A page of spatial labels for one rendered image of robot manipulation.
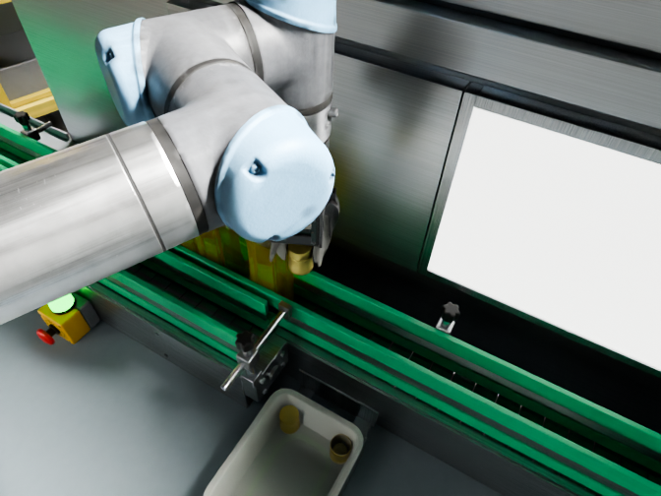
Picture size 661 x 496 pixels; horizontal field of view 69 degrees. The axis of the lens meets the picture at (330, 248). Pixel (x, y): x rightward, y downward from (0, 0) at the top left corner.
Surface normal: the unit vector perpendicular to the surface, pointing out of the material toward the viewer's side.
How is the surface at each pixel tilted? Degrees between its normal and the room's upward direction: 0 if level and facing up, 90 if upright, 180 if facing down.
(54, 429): 0
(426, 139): 90
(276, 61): 85
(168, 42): 24
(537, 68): 90
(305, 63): 93
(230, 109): 7
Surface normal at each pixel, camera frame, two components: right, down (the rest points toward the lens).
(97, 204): 0.36, 0.03
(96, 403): 0.04, -0.67
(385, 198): -0.50, 0.63
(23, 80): 0.71, 0.54
